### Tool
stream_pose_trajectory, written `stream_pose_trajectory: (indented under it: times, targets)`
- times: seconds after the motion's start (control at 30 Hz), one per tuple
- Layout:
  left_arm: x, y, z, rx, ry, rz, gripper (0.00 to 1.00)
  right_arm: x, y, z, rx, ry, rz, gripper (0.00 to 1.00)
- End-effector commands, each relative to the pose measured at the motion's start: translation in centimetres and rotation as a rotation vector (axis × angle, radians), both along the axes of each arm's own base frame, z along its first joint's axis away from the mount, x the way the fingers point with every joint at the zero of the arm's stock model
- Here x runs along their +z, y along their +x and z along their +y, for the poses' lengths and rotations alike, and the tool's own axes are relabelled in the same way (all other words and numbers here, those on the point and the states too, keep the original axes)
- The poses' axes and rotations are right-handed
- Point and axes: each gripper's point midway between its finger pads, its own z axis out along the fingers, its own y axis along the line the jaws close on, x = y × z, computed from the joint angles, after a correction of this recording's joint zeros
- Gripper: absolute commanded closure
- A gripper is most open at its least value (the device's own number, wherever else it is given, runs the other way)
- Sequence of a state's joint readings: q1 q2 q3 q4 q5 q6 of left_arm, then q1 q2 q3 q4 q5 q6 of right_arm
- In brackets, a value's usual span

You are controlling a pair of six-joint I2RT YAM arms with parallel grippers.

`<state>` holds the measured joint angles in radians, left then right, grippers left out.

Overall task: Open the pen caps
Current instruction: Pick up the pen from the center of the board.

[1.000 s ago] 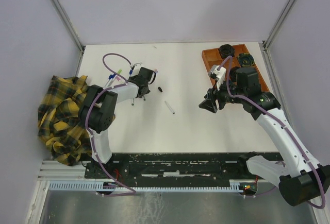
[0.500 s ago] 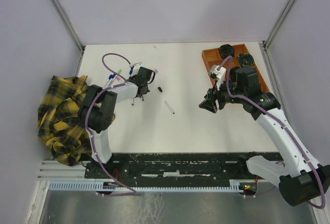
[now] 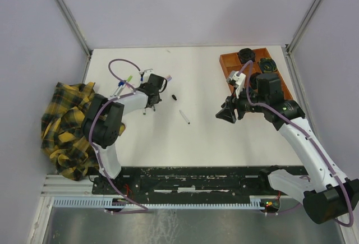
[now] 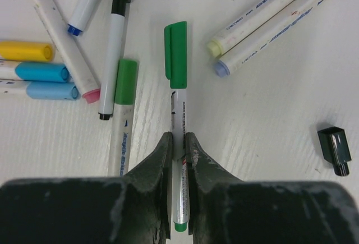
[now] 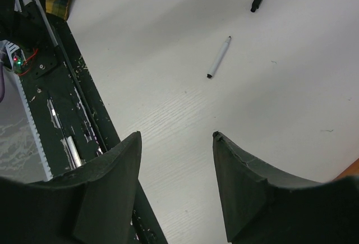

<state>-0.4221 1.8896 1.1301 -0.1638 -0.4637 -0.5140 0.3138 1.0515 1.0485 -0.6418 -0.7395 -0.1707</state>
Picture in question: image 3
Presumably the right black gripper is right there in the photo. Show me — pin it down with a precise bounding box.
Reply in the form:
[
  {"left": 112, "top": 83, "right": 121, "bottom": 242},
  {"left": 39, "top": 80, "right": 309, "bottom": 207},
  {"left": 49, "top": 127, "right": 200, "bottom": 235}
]
[{"left": 215, "top": 86, "right": 268, "bottom": 124}]

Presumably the black marker pen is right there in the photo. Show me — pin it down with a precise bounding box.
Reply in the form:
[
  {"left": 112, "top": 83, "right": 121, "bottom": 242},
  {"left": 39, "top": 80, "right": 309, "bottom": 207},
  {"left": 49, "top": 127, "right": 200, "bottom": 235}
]
[{"left": 179, "top": 110, "right": 191, "bottom": 125}]

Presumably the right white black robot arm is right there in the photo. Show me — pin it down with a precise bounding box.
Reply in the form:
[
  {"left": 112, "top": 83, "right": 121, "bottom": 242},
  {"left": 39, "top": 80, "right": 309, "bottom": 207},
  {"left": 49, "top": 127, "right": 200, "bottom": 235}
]
[{"left": 216, "top": 71, "right": 358, "bottom": 227}]

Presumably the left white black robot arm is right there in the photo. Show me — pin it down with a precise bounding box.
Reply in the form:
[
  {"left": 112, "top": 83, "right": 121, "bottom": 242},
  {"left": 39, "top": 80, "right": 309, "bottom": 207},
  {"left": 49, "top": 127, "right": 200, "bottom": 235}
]
[{"left": 81, "top": 73, "right": 168, "bottom": 194}]

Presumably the black orange rolled sock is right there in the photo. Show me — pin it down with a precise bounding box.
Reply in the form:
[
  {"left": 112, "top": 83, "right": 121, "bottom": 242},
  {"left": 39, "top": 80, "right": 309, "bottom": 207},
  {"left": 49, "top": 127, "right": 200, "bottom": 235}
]
[{"left": 250, "top": 72, "right": 260, "bottom": 90}]

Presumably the orange compartment tray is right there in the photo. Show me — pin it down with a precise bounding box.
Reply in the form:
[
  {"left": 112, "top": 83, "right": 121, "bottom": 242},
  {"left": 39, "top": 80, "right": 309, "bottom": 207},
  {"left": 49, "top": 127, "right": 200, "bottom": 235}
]
[{"left": 219, "top": 47, "right": 294, "bottom": 102}]

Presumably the black rolled sock top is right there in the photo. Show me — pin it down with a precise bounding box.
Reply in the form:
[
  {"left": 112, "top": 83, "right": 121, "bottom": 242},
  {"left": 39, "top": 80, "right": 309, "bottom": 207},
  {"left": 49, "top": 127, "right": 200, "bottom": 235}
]
[{"left": 237, "top": 48, "right": 256, "bottom": 65}]

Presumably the green blue rolled sock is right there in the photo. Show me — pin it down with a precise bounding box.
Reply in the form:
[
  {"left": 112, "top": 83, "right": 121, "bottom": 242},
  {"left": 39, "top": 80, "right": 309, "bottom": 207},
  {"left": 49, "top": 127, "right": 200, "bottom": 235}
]
[{"left": 258, "top": 58, "right": 277, "bottom": 73}]

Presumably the yellow plaid cloth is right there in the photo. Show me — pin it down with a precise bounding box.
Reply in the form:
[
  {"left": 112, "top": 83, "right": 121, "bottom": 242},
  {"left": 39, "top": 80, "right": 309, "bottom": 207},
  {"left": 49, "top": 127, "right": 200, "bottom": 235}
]
[{"left": 40, "top": 81, "right": 126, "bottom": 182}]

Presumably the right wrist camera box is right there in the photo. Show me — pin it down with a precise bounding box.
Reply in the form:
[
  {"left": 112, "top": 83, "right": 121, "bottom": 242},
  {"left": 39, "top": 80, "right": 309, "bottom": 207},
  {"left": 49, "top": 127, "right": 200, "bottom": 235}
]
[{"left": 226, "top": 71, "right": 246, "bottom": 98}]

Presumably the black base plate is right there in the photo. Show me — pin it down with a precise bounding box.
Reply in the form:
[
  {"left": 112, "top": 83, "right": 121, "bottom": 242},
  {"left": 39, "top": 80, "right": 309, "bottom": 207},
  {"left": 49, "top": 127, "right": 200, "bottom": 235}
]
[{"left": 92, "top": 166, "right": 279, "bottom": 204}]

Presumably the white cable duct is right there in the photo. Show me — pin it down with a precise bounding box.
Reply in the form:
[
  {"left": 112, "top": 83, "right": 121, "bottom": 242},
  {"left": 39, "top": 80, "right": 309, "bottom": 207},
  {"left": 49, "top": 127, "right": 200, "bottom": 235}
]
[{"left": 52, "top": 196, "right": 264, "bottom": 210}]

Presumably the right aluminium frame post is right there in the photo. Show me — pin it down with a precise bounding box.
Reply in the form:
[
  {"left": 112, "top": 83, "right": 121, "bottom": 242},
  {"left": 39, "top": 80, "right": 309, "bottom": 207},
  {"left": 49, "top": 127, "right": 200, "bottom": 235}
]
[{"left": 285, "top": 0, "right": 337, "bottom": 56}]

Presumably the aluminium frame post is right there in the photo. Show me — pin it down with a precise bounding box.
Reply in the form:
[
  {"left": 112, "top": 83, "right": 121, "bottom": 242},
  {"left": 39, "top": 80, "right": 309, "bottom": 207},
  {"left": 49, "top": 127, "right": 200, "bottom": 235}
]
[
  {"left": 285, "top": 0, "right": 337, "bottom": 56},
  {"left": 42, "top": 0, "right": 93, "bottom": 57}
]

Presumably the left aluminium frame post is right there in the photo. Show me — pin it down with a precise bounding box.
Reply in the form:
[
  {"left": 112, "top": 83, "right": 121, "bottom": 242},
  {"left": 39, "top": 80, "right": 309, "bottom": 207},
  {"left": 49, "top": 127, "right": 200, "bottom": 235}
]
[{"left": 42, "top": 0, "right": 93, "bottom": 57}]

